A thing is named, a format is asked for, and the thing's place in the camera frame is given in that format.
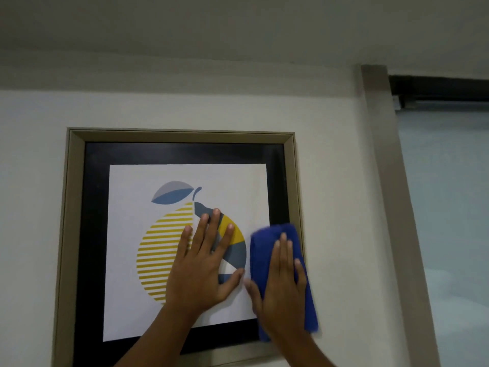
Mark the black blind rail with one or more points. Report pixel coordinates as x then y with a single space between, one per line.
439 87

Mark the person's right hand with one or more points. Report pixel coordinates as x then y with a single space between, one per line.
280 298

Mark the person's right little finger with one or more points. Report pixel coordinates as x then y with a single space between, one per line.
300 273

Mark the pale roller blind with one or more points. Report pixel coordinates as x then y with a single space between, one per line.
450 225

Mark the person's left little finger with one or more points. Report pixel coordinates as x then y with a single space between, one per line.
186 242

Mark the person's left forearm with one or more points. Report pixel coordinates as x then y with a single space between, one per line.
156 340

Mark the beige window frame post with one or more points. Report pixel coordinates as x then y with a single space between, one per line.
397 210

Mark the person's left thumb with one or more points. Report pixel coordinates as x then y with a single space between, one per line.
233 282

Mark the blue microfibre cloth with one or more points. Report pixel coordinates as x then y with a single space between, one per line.
263 248

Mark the person's left middle finger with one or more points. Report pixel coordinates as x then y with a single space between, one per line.
214 229

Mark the person's right forearm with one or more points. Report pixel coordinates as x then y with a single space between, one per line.
301 351

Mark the person's right thumb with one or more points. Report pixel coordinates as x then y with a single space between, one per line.
253 296

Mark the framed fruit print picture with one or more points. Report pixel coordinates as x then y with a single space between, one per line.
126 210

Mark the person's left hand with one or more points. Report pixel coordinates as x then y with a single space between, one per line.
198 278

